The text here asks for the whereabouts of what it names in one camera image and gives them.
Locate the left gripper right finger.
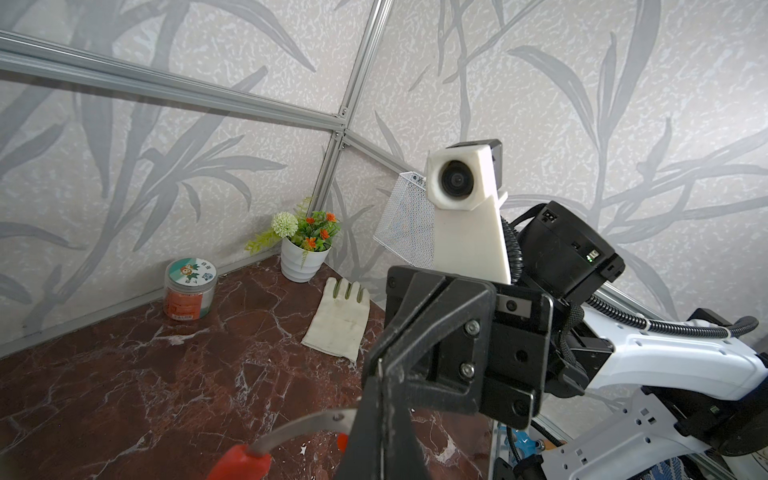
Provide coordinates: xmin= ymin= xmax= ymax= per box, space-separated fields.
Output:
xmin=382 ymin=383 xmax=430 ymax=480

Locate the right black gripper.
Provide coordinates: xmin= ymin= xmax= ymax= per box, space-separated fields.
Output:
xmin=362 ymin=266 xmax=554 ymax=430

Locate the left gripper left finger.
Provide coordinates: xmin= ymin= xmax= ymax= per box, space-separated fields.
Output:
xmin=335 ymin=377 xmax=384 ymax=480

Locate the metal keyring with red handle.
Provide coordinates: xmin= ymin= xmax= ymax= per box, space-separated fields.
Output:
xmin=206 ymin=408 xmax=357 ymax=480

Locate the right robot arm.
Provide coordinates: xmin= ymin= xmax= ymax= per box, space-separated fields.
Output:
xmin=338 ymin=197 xmax=767 ymax=479

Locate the cream work glove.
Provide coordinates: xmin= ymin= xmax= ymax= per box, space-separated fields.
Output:
xmin=302 ymin=277 xmax=370 ymax=362

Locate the white pot with flowers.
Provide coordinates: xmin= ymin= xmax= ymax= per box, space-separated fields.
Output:
xmin=244 ymin=197 xmax=342 ymax=283

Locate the white wire mesh basket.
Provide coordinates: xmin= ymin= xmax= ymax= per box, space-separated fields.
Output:
xmin=373 ymin=171 xmax=435 ymax=268

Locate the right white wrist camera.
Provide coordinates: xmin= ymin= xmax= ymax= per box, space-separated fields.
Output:
xmin=426 ymin=139 xmax=512 ymax=284

